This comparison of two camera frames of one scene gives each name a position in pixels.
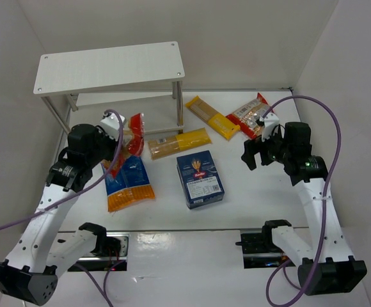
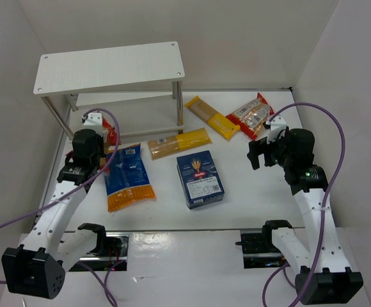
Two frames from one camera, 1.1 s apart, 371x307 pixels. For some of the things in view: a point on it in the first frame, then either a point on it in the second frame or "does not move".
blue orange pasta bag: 132,187 does not move
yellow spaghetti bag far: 216,121 does not move
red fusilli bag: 135,146 to 110,139
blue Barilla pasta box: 199,181 does not move
